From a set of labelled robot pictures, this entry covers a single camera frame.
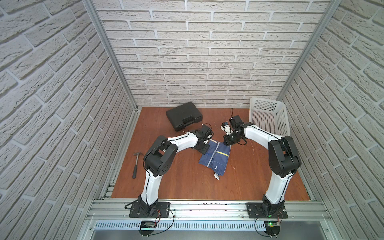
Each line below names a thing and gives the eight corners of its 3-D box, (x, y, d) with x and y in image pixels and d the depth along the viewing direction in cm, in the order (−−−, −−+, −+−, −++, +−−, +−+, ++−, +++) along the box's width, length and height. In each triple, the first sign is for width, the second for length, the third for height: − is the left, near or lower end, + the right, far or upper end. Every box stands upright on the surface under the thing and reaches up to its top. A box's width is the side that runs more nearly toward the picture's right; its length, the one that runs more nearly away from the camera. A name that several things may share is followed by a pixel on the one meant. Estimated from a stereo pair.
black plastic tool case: (176, 132, 105) (175, 128, 101) (165, 114, 116) (164, 110, 112) (203, 120, 113) (203, 116, 109) (190, 104, 124) (190, 100, 120)
